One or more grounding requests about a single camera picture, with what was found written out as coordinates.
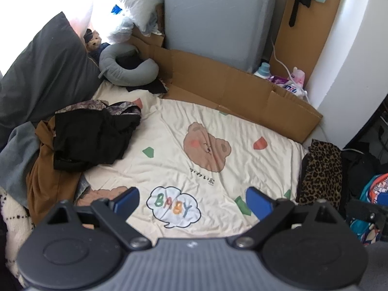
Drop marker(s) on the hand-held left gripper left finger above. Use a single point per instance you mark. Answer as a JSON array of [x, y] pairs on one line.
[[127, 201]]

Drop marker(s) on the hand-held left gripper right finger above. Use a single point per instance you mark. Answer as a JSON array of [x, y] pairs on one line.
[[257, 201]]

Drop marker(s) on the black garment with patterned panels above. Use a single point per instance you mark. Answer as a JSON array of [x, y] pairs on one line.
[[91, 133]]

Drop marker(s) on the leopard print garment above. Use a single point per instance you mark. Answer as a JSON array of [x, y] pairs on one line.
[[321, 169]]

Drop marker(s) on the brown garment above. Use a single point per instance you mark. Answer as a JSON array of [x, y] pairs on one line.
[[45, 182]]

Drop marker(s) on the cream bear print bedsheet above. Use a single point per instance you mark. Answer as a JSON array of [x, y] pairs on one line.
[[182, 112]]

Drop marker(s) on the black bag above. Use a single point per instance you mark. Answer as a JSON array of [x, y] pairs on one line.
[[360, 166]]

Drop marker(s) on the white diamond pattern blanket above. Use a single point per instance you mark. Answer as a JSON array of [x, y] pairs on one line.
[[15, 218]]

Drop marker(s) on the grey garment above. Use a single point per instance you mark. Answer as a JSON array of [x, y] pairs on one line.
[[18, 157]]

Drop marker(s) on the brown cardboard sheet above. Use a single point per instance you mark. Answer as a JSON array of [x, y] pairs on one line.
[[242, 85]]

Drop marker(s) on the black cloth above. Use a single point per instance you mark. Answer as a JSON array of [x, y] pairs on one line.
[[157, 87]]

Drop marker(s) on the colourful printed cloth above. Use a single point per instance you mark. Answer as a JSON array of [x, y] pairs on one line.
[[376, 188]]

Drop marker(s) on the purple detergent pouch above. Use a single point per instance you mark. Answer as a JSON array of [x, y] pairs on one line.
[[282, 81]]

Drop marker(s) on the grey neck pillow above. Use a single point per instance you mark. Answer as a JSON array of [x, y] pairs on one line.
[[127, 77]]

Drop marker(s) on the blue cap detergent bottle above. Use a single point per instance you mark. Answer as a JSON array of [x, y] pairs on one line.
[[264, 69]]

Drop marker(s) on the pink bottle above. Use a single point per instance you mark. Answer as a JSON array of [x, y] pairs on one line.
[[298, 75]]

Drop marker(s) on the dark grey pillow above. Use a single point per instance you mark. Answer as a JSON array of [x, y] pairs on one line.
[[45, 72]]

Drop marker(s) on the small cardboard box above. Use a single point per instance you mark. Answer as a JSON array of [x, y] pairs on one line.
[[148, 39]]

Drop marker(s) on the brown teddy bear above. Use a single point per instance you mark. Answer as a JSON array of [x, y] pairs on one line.
[[93, 41]]

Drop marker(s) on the clear plastic bag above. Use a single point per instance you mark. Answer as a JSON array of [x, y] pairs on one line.
[[121, 27]]

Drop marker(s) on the brown upright board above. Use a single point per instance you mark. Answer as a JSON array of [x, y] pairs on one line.
[[318, 36]]

